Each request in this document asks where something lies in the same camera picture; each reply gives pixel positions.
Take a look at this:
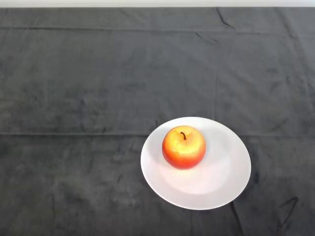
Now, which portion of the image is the white round plate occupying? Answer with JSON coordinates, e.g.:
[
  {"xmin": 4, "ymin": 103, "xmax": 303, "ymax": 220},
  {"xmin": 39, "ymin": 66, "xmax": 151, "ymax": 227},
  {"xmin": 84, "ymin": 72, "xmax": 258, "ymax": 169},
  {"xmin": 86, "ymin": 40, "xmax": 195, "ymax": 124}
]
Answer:
[{"xmin": 140, "ymin": 117, "xmax": 252, "ymax": 210}]

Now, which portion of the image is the red yellow apple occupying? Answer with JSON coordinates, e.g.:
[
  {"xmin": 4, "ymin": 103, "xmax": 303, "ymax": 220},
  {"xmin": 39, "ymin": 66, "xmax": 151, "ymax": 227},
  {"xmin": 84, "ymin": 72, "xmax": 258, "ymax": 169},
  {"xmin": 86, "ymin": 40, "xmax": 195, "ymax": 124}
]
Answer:
[{"xmin": 161, "ymin": 125, "xmax": 207, "ymax": 170}]

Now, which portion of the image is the black cloth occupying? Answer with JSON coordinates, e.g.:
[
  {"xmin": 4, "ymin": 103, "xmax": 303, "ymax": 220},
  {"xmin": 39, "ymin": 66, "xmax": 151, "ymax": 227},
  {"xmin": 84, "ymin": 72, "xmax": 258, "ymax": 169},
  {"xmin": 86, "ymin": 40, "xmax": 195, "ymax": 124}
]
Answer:
[{"xmin": 0, "ymin": 7, "xmax": 315, "ymax": 236}]

